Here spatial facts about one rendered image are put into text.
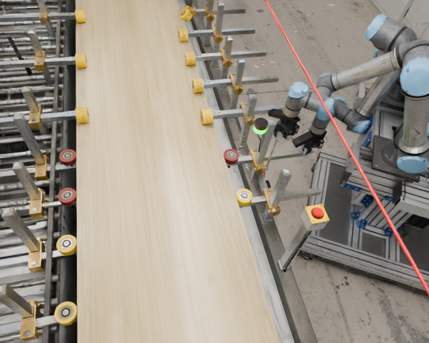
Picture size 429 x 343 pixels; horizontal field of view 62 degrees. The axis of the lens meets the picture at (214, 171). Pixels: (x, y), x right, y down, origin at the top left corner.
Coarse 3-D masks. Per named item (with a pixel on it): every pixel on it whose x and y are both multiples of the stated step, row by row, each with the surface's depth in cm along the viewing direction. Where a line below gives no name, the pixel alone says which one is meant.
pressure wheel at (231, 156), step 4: (224, 152) 183; (228, 152) 183; (232, 152) 184; (236, 152) 183; (224, 156) 182; (228, 156) 182; (232, 156) 182; (236, 156) 182; (228, 160) 180; (232, 160) 180; (236, 160) 181; (232, 164) 183
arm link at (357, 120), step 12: (408, 36) 148; (396, 72) 155; (372, 84) 163; (384, 84) 159; (372, 96) 163; (384, 96) 163; (360, 108) 167; (372, 108) 165; (348, 120) 172; (360, 120) 169; (360, 132) 171
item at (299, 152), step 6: (288, 150) 193; (294, 150) 194; (300, 150) 194; (246, 156) 189; (276, 156) 190; (282, 156) 191; (288, 156) 193; (294, 156) 194; (300, 156) 196; (240, 162) 187; (246, 162) 189
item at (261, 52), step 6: (198, 54) 220; (204, 54) 220; (210, 54) 221; (216, 54) 221; (234, 54) 223; (240, 54) 224; (246, 54) 225; (252, 54) 226; (258, 54) 227; (264, 54) 228; (198, 60) 220; (204, 60) 221
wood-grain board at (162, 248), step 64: (128, 0) 260; (128, 64) 218; (128, 128) 188; (192, 128) 192; (128, 192) 165; (192, 192) 168; (128, 256) 147; (192, 256) 149; (128, 320) 133; (192, 320) 135; (256, 320) 137
